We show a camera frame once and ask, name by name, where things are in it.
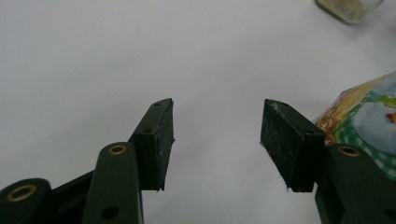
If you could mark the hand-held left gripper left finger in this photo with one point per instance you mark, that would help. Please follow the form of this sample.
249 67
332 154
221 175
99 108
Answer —
152 149

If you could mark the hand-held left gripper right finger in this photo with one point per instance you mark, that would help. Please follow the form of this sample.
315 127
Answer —
289 146

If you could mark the yellow spouted sauce pouch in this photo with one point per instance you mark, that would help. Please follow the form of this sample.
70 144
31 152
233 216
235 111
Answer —
367 118

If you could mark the glass jar with beige powder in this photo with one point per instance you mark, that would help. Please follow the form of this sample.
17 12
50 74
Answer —
345 7

